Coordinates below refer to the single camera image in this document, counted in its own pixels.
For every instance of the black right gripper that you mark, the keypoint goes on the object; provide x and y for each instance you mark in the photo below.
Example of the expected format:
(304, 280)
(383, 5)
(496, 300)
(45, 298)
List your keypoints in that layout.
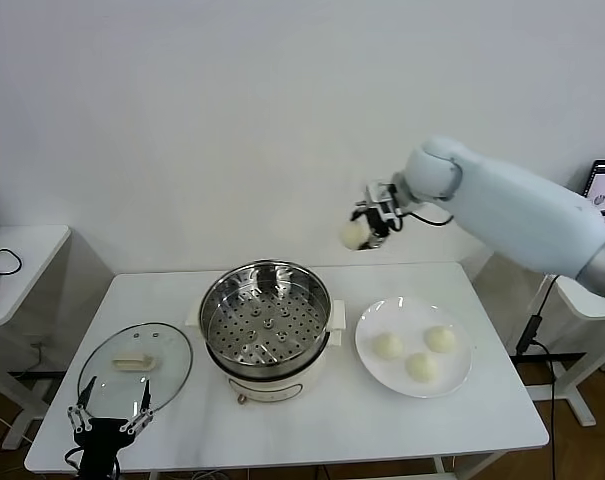
(382, 227)

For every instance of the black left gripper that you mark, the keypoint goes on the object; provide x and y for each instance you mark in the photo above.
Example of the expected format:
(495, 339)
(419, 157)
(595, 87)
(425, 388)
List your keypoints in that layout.
(102, 435)

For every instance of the white steamed baozi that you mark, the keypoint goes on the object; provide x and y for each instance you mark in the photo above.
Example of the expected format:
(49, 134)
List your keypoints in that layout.
(422, 369)
(440, 339)
(353, 236)
(387, 346)

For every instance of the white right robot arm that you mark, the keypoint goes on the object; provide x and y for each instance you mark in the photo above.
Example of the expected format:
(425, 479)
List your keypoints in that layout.
(522, 215)

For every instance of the stainless steel steamer basket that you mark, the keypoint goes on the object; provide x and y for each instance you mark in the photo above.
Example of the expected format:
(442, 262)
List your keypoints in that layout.
(267, 320)

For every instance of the white round plate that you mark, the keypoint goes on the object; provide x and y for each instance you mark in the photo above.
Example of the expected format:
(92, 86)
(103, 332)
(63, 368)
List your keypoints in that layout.
(382, 315)

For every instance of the cream electric cooker pot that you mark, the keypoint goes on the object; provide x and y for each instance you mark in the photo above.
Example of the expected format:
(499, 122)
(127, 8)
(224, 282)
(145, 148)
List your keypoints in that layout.
(272, 387)

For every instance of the white side table with mouse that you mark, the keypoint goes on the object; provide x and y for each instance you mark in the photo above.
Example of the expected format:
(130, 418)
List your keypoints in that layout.
(27, 250)

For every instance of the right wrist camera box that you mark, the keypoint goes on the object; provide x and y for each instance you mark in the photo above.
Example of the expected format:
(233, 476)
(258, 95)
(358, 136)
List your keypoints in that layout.
(384, 197)

